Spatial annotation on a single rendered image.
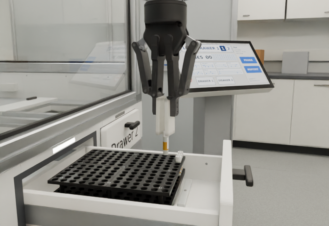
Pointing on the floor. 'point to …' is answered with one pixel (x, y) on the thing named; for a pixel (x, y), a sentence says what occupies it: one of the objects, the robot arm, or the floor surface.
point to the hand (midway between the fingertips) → (165, 115)
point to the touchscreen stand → (211, 124)
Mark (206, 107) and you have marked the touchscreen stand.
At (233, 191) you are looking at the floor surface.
